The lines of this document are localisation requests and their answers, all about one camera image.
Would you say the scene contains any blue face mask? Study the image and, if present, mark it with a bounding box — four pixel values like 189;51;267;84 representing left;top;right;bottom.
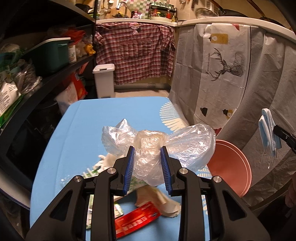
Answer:
258;108;282;169

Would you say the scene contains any clear plastic bag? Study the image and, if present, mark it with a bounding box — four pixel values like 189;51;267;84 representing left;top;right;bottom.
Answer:
101;119;216;186

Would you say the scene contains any white pedal trash bin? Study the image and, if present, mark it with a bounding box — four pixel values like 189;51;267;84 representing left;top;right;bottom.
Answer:
92;64;115;98

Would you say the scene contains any right hand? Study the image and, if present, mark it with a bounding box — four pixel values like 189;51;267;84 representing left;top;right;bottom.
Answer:
285;173;296;208

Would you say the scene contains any green snack packet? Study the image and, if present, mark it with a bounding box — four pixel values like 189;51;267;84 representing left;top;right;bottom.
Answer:
82;168;147;235

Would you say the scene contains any red carton box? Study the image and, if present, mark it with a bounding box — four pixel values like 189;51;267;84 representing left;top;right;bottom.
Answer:
115;201;161;238

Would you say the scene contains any crumpled beige paper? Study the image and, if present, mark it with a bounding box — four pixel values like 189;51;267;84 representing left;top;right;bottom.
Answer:
135;185;181;218

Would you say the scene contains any blue table cloth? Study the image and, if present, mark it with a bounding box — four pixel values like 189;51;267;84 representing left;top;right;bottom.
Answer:
30;96;211;241

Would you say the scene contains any deer print white curtain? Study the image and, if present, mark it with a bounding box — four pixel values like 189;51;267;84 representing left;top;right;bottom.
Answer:
169;24;295;206

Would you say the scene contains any white rice bag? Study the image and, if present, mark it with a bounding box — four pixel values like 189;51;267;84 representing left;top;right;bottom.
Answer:
55;82;78;115

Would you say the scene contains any red plaid shirt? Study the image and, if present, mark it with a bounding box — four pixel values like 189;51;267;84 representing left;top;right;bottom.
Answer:
94;22;176;85

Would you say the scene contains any white green food bag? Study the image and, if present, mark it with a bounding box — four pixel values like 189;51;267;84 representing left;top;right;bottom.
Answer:
0;82;21;116

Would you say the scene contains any teal storage box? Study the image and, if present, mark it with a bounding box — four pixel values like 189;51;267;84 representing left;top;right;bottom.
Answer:
27;37;71;71

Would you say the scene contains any spice rack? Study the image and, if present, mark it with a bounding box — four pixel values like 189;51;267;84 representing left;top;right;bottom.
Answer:
148;1;178;22

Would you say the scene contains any black storage shelf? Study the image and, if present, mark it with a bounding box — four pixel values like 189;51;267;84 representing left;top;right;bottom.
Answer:
1;1;95;209

